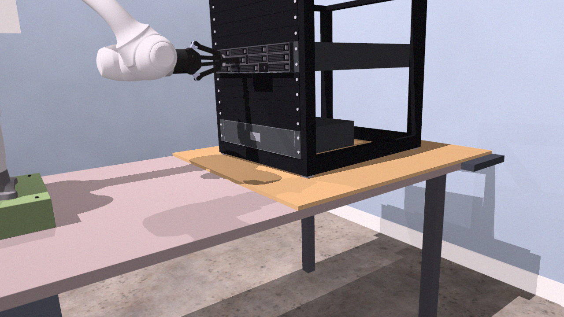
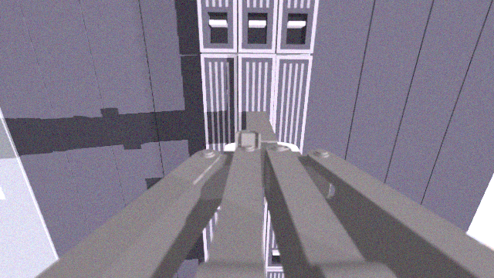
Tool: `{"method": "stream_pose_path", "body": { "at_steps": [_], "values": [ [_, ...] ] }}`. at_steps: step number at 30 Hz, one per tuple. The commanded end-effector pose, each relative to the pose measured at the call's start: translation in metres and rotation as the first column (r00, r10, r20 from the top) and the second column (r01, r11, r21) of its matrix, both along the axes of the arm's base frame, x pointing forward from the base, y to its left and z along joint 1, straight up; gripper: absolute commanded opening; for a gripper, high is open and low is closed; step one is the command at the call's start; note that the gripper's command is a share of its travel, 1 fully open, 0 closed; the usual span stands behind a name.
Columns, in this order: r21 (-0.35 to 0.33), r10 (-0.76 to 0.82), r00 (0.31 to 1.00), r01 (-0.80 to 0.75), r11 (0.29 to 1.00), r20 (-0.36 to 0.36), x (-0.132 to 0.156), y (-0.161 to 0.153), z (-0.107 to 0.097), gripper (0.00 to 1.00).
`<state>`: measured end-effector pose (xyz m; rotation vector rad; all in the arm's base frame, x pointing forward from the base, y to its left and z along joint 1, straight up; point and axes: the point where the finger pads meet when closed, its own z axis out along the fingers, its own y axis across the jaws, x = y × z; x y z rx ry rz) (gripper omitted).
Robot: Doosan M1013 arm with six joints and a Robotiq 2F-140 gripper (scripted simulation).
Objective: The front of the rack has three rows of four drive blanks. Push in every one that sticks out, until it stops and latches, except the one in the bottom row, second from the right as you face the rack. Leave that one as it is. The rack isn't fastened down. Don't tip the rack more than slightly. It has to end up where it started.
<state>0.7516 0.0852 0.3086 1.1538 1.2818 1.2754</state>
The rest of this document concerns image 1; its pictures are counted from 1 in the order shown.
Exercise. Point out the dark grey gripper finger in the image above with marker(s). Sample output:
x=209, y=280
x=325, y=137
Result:
x=218, y=56
x=219, y=64

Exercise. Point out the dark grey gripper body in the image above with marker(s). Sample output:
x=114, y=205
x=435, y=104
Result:
x=183, y=57

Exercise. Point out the tan wooden board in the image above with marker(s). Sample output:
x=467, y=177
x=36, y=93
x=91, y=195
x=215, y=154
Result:
x=300, y=193

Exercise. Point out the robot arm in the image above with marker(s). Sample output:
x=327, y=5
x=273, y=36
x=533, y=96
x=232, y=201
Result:
x=140, y=52

